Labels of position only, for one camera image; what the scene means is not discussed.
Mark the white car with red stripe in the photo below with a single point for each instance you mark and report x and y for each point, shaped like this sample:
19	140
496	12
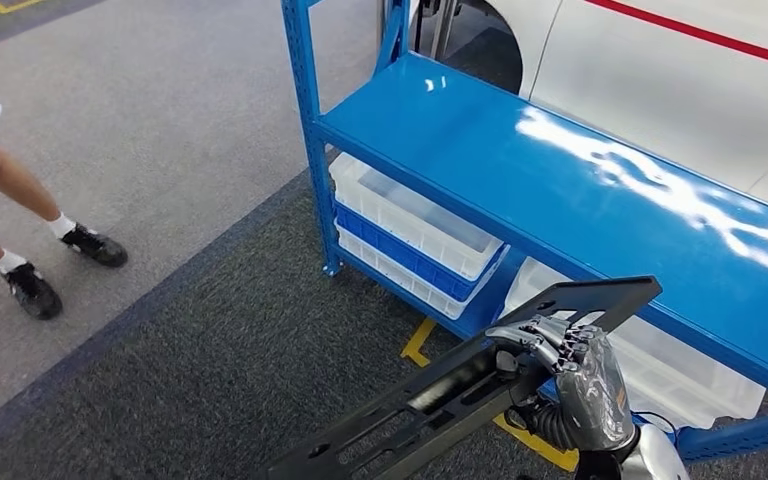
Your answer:
656	79

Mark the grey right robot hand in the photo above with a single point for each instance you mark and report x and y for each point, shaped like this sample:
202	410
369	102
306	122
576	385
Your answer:
592	391

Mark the black sneaker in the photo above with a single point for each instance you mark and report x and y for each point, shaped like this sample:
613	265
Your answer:
33	295
96	246

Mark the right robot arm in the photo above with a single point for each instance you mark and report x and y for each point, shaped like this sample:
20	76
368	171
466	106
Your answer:
656	457

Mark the black plastic bracket part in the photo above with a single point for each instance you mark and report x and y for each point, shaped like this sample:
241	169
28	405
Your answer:
424	411

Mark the person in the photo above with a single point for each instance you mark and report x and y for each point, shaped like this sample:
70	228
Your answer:
6	179

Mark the large white plastic bin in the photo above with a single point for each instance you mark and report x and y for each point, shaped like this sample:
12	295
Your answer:
689	384

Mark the blue metal shelf rack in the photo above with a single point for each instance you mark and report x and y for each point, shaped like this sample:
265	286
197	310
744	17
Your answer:
490	132

